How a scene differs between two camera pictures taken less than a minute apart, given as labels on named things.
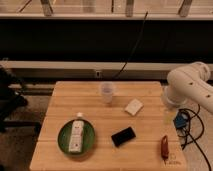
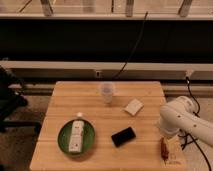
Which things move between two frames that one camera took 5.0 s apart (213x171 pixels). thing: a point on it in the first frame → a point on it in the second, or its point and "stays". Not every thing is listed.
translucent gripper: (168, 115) → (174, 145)
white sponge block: (134, 107) stays
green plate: (88, 139) stays
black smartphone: (124, 136) stays
